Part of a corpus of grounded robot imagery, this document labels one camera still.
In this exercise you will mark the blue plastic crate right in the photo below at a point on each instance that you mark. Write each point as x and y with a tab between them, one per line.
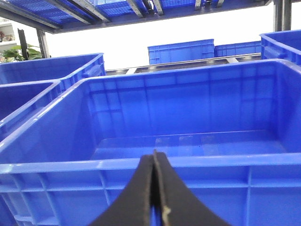
231	132

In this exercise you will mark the blue plastic crate left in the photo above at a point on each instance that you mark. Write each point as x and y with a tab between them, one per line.
20	101

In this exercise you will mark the green potted plant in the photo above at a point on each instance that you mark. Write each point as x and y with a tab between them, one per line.
15	53

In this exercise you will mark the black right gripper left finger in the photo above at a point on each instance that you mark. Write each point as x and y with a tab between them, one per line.
133	205

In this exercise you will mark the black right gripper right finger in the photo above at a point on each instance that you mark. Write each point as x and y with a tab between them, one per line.
174	202

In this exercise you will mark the blue crate far right edge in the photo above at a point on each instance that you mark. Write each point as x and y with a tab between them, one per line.
282	45

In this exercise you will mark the far blue crate right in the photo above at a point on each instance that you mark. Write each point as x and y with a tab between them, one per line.
236	49

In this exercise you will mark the blue plastic crate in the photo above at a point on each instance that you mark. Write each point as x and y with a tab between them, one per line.
20	101
231	132

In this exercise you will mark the blue crate upper shelf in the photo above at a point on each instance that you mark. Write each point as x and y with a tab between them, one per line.
87	11

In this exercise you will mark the blue crate behind left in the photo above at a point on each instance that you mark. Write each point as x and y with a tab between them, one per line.
67	69

